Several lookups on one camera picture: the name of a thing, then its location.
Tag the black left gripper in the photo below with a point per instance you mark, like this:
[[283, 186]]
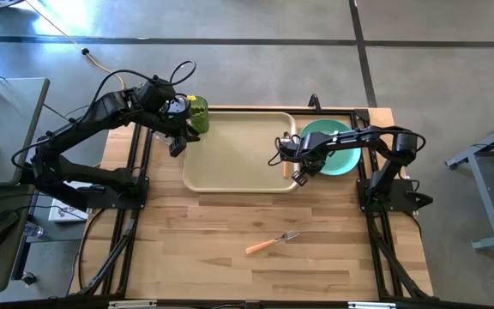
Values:
[[154, 96]]

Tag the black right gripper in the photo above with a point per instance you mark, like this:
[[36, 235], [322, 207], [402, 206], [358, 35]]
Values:
[[311, 150]]

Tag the green faceted plastic cup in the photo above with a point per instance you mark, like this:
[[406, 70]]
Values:
[[200, 116]]

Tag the teal plate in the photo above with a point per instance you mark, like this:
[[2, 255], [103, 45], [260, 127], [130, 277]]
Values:
[[343, 163]]

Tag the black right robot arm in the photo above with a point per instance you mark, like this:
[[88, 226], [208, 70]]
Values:
[[358, 137]]

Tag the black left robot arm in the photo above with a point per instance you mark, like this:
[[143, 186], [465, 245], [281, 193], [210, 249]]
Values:
[[110, 107]]

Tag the beige plastic tray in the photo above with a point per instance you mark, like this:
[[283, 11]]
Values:
[[238, 154]]

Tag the white printed box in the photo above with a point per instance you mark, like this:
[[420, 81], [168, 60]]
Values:
[[64, 213]]

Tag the clear water bottle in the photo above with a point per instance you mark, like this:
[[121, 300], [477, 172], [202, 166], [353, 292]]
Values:
[[34, 231]]

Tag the grey desk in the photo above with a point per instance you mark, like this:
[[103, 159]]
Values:
[[11, 120]]

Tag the black computer mouse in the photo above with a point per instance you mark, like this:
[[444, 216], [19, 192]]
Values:
[[0, 227]]

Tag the black caster wheel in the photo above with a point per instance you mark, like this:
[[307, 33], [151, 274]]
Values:
[[28, 279]]

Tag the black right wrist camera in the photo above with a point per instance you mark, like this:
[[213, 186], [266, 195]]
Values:
[[287, 148]]

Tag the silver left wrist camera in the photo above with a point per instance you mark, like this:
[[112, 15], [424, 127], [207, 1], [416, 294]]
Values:
[[178, 107]]

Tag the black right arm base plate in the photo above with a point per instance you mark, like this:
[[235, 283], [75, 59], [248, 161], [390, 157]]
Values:
[[365, 201]]

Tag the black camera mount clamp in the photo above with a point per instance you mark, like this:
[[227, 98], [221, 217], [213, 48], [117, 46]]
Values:
[[315, 103]]

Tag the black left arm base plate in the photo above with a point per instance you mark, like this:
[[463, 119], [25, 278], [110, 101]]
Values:
[[135, 199]]

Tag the black aluminium table frame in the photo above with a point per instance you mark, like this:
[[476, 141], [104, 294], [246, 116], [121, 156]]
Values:
[[128, 227]]

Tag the silver metal bracket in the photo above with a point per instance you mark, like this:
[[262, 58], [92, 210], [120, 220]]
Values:
[[131, 304], [371, 305]]

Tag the grey metal table frame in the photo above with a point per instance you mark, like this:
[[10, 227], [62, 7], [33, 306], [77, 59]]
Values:
[[482, 189]]

